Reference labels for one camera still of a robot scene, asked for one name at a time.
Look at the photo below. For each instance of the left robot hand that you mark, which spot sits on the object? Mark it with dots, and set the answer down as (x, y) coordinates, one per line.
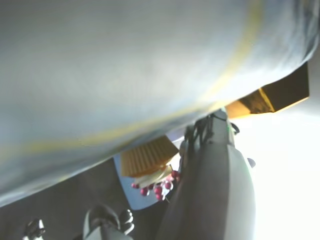
(212, 187)

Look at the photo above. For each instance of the chocolate ball topped toy cupcake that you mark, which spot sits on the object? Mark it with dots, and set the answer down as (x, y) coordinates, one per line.
(145, 157)

